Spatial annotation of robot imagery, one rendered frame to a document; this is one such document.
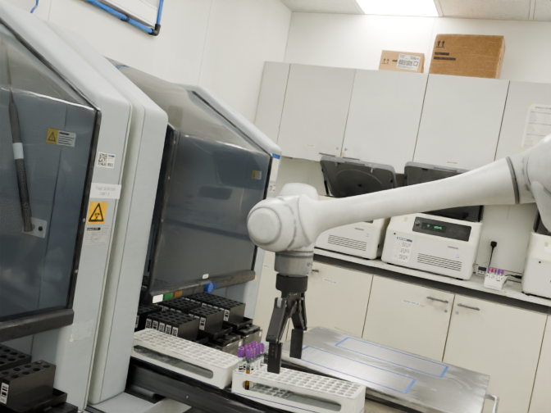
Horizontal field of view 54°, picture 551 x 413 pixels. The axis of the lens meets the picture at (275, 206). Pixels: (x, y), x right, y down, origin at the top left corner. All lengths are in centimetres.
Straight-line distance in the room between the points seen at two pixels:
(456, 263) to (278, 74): 190
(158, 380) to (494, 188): 90
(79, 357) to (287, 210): 56
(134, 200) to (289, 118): 292
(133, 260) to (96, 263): 13
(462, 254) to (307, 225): 249
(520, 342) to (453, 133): 137
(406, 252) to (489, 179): 239
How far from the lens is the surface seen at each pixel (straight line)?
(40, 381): 121
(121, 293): 133
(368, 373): 165
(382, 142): 388
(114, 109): 120
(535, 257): 349
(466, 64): 395
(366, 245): 358
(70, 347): 126
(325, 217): 107
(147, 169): 131
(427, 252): 352
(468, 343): 356
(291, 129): 410
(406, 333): 359
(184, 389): 139
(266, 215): 103
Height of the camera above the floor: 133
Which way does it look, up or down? 3 degrees down
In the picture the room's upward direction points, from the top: 10 degrees clockwise
